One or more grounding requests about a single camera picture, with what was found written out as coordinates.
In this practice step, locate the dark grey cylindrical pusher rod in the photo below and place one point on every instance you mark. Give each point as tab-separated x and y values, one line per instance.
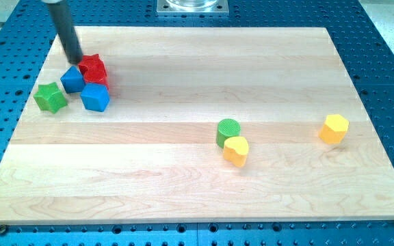
61	16

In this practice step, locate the red star block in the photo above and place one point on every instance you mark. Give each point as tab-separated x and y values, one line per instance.
93	70

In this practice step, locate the blue triangular block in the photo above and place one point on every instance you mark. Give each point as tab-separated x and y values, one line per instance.
72	80

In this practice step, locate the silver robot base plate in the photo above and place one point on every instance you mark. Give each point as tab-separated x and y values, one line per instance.
172	7

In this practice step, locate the light wooden board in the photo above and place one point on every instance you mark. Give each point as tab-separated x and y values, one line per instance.
152	157

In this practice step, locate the blue perforated table plate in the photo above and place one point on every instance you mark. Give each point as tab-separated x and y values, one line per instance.
27	36

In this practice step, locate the green star block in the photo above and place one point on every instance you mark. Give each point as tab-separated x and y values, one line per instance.
49	97

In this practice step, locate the blue cube block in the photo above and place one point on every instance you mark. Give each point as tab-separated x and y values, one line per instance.
95	97

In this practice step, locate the yellow heart block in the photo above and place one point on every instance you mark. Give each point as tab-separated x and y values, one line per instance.
236	150

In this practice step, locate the green cylinder block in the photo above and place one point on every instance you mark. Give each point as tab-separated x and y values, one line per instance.
227	128

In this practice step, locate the yellow hexagon block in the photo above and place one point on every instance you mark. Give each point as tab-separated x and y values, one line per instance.
334	129

